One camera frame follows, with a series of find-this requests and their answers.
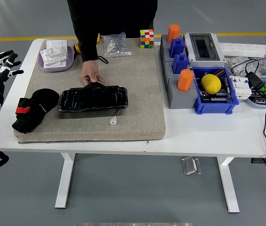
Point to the person's right hand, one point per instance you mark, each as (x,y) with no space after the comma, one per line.
(91,70)

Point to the black panel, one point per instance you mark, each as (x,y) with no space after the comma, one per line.
(93,99)

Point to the person's right forearm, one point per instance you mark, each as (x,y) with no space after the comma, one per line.
(88,44)

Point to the purple tray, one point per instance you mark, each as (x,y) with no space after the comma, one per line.
(70,56)

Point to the yellow tape measure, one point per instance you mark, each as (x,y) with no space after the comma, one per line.
(77,47)

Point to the clear bag of screws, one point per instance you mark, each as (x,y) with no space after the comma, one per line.
(116,46)

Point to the grey-brown mat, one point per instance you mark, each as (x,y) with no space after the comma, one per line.
(135,94)

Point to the person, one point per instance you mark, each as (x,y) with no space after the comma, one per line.
(114,16)

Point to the colourful puzzle cube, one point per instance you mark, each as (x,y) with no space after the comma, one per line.
(147,38)

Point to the grey base block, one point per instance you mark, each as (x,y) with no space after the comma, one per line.
(164,50)
(182,100)

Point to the blue block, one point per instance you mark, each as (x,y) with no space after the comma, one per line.
(177,47)
(180,63)

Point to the orange cylinder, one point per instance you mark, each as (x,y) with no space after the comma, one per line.
(185,80)
(173,33)

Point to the white table leg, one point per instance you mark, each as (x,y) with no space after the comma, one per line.
(64,181)
(229,186)

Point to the grey electrical box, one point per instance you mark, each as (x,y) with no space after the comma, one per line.
(203,48)

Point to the yellow lemon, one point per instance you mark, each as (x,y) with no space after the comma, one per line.
(211,83)

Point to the blue plastic bin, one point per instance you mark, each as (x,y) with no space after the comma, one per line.
(214,107)

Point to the dark circuit board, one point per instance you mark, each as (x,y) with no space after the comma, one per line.
(217,97)

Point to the brown cylinder part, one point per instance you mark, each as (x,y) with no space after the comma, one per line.
(221,73)

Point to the clear bags of parts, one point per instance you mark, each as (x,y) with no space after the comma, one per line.
(235,62)

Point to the white power strip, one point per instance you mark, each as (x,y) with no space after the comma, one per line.
(241,49)

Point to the black power adapter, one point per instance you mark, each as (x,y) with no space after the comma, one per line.
(255,80)

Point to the white wall switch plate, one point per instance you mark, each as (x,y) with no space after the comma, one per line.
(55,43)
(55,64)

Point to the silver metal bracket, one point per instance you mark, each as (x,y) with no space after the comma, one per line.
(190,166)

